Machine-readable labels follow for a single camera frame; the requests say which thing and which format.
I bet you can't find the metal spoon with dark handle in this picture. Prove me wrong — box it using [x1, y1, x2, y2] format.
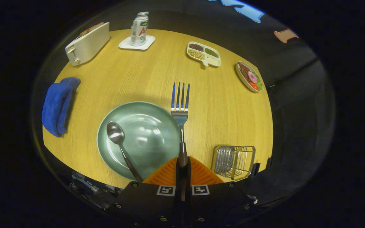
[106, 121, 143, 182]

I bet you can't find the blue folded towel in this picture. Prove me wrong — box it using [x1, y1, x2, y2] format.
[42, 77, 81, 137]

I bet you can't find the metal fork with dark handle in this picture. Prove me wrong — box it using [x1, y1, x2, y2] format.
[171, 82, 190, 202]

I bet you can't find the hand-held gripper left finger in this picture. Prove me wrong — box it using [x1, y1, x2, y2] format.
[106, 157, 183, 228]

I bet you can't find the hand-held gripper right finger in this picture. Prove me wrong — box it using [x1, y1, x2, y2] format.
[182, 156, 259, 228]

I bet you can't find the plate of toy food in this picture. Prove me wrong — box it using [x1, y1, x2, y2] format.
[235, 61, 265, 92]

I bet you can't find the green ceramic plate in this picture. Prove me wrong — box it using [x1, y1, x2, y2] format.
[97, 101, 183, 181]

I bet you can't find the toast slice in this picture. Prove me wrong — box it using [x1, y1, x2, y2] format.
[80, 22, 104, 36]

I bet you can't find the white divided tray of beans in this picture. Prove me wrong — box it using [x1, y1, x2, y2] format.
[187, 41, 221, 67]

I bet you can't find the white toaster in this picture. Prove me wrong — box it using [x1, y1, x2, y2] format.
[65, 22, 111, 66]

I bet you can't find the white square coaster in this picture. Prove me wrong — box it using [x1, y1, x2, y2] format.
[118, 35, 156, 50]

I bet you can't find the metal wire basket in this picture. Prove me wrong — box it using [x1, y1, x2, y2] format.
[211, 145, 256, 181]

